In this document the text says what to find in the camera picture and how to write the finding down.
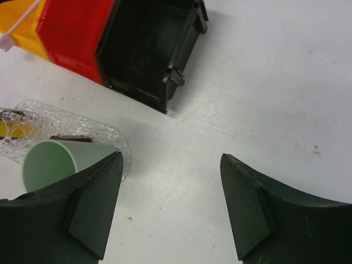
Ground mint green cup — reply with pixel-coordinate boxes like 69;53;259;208
21;140;117;192

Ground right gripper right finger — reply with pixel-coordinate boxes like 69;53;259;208
220;154;351;263

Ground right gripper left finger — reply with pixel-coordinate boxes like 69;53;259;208
1;152;123;263

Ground black plastic bin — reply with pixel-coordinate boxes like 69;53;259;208
95;0;208;114

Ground clear toothbrush holder brown ends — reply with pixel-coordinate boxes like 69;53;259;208
1;108;92;143

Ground yellow toothpaste tube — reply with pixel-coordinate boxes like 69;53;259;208
1;119;32;139

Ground pink toothbrush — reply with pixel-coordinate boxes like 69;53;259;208
1;0;40;52

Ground clear textured oval tray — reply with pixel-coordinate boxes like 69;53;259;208
1;100;130;180

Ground red plastic bin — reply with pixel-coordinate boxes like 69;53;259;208
36;0;114;84

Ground yellow plastic bin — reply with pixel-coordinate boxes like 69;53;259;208
1;0;50;61

